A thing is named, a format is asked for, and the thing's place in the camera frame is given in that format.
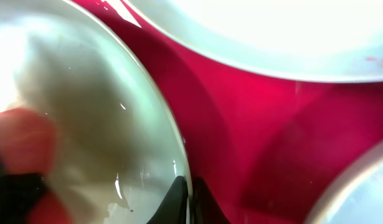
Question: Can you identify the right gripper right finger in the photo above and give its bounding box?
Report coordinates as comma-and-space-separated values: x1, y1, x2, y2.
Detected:
192, 177, 230, 224

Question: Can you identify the green and orange sponge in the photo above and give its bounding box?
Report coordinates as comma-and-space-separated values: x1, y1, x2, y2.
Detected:
0, 108, 72, 224

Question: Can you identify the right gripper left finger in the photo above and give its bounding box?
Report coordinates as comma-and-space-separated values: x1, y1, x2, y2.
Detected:
147, 176, 189, 224

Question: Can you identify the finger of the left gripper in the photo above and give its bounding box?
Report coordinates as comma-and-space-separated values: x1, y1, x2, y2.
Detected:
0, 160, 49, 224

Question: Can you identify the red plastic tray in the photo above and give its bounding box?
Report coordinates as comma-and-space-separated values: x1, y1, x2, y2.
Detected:
78, 0, 383, 223

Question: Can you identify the light blue plate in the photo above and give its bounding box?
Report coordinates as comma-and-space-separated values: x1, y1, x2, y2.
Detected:
127, 0, 383, 83
0, 1, 192, 223
305, 141, 383, 224

